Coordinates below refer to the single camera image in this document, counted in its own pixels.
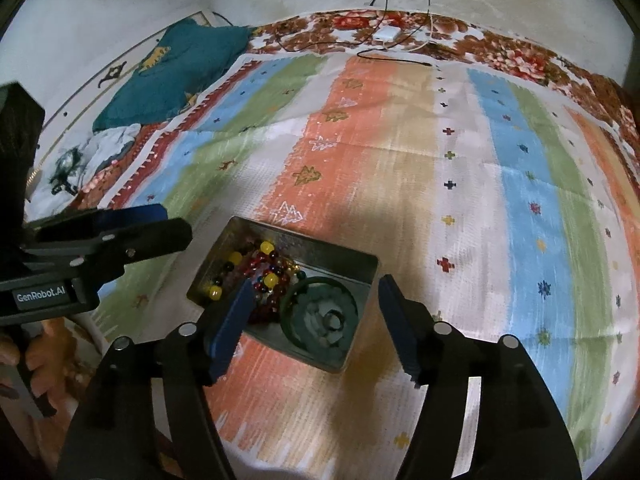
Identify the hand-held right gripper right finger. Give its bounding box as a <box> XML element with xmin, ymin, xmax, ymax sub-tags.
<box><xmin>377</xmin><ymin>275</ymin><xmax>583</xmax><ymax>480</ymax></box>

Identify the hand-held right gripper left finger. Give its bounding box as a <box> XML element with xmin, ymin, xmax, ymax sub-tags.
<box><xmin>55</xmin><ymin>280</ymin><xmax>256</xmax><ymax>480</ymax></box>

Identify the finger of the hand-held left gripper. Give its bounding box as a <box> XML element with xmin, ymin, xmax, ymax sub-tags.
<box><xmin>75</xmin><ymin>218</ymin><xmax>194</xmax><ymax>269</ymax></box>
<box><xmin>30</xmin><ymin>203</ymin><xmax>169</xmax><ymax>249</ymax></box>

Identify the aqua bead bracelet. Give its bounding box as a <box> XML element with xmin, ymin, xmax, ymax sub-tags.
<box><xmin>279</xmin><ymin>276</ymin><xmax>362</xmax><ymax>362</ymax></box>

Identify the red yellow bead bracelet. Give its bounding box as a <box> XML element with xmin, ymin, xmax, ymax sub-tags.
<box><xmin>202</xmin><ymin>240</ymin><xmax>307</xmax><ymax>327</ymax></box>

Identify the shell and pearl bracelet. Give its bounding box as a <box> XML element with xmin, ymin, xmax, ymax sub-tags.
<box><xmin>299</xmin><ymin>294</ymin><xmax>347</xmax><ymax>347</ymax></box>

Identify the metal tin box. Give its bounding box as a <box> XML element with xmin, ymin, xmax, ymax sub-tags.
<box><xmin>186</xmin><ymin>216</ymin><xmax>379</xmax><ymax>374</ymax></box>

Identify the person's left hand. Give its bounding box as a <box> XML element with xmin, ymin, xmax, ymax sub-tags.
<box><xmin>0</xmin><ymin>317</ymin><xmax>77</xmax><ymax>402</ymax></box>

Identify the white crumpled cloth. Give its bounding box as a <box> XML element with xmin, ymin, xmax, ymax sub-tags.
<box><xmin>50</xmin><ymin>124</ymin><xmax>143</xmax><ymax>196</ymax></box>

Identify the white patterned mat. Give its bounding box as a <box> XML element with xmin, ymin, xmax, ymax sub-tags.
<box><xmin>27</xmin><ymin>10</ymin><xmax>221</xmax><ymax>201</ymax></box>

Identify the teal cloth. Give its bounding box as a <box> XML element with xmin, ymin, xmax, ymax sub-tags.
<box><xmin>92</xmin><ymin>19</ymin><xmax>253</xmax><ymax>133</ymax></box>

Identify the striped colourful blanket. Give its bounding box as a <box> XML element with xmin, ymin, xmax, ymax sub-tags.
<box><xmin>97</xmin><ymin>52</ymin><xmax>640</xmax><ymax>480</ymax></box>

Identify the white cable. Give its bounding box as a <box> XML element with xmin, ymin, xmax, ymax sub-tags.
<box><xmin>399</xmin><ymin>10</ymin><xmax>438</xmax><ymax>53</ymax></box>

